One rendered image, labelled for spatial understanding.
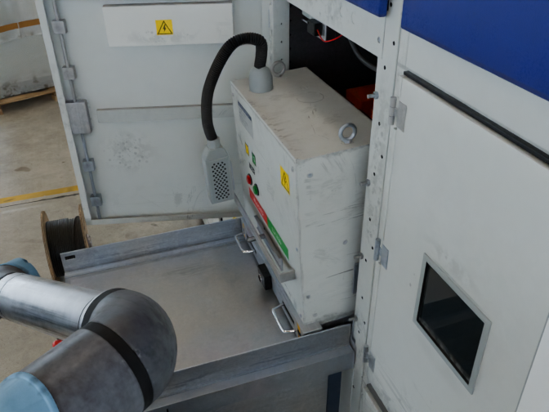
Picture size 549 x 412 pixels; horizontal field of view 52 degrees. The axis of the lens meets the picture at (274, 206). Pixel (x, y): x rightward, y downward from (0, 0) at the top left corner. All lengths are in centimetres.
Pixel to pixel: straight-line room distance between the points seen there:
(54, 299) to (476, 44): 65
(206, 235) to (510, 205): 119
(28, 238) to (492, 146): 305
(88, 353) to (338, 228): 78
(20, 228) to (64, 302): 288
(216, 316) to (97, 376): 98
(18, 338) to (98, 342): 229
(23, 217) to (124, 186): 191
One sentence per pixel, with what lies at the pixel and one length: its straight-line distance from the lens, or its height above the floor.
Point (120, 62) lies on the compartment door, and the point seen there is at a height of 138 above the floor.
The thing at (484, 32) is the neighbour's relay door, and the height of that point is 170.
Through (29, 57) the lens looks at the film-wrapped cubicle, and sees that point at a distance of 540.
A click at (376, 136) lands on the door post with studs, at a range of 112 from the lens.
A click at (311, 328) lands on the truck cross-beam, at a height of 90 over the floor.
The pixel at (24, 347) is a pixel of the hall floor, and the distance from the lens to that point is 286.
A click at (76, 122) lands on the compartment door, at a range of 180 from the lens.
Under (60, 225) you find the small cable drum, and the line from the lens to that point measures 296.
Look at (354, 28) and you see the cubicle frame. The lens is 116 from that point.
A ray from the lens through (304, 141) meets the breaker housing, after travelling 122.
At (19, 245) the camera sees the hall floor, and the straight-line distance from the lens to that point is 352.
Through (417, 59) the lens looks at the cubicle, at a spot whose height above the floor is 161.
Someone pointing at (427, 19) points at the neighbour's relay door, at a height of 168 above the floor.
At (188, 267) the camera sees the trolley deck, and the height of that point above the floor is 82.
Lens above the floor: 190
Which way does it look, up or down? 33 degrees down
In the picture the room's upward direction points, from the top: 1 degrees counter-clockwise
